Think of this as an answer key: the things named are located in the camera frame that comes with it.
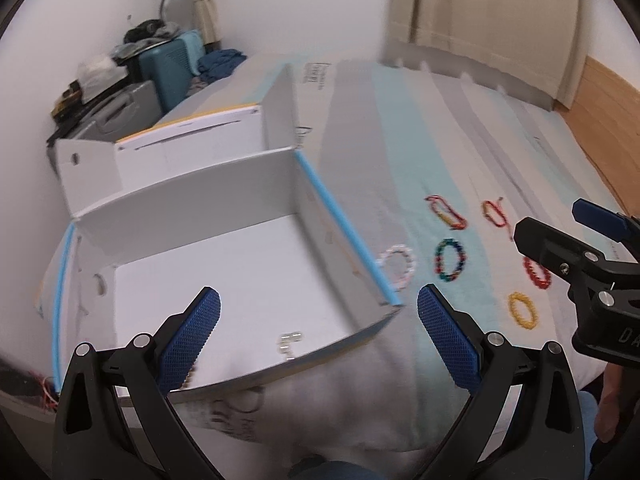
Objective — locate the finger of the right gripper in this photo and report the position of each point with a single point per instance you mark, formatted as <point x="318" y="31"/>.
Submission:
<point x="615" y="226"/>
<point x="568" y="258"/>

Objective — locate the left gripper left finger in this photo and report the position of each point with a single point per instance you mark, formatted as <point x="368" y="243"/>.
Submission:
<point x="91" y="436"/>

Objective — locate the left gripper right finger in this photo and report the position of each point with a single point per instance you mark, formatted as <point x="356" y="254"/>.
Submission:
<point x="522" y="419"/>

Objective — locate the person's right hand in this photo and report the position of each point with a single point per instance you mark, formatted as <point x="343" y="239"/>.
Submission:
<point x="618" y="388"/>

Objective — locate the wooden headboard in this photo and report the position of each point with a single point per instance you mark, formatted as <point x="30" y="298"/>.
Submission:
<point x="604" y="120"/>

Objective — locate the striped bed sheet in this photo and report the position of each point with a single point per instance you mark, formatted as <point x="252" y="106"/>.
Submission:
<point x="382" y="139"/>

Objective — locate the white cardboard box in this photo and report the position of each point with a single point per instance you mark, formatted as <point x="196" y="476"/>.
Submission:
<point x="225" y="200"/>

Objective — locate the grey suitcase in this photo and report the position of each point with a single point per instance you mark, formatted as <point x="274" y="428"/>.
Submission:
<point x="115" y="113"/>

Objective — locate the white plastic bag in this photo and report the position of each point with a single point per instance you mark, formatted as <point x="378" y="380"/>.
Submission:
<point x="97" y="75"/>

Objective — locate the teal suitcase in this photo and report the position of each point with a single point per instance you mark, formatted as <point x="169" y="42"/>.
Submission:
<point x="171" y="66"/>

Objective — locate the blue cloth pile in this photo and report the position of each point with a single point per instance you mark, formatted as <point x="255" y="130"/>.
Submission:
<point x="220" y="64"/>

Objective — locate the dark clothes pile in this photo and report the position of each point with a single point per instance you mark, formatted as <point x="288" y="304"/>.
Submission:
<point x="147" y="35"/>

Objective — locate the narrow beige curtain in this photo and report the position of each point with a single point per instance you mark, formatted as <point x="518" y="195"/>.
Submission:
<point x="206" y="20"/>

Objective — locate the red cord bracelet gold tube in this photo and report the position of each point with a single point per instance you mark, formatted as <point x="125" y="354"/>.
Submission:
<point x="442" y="210"/>

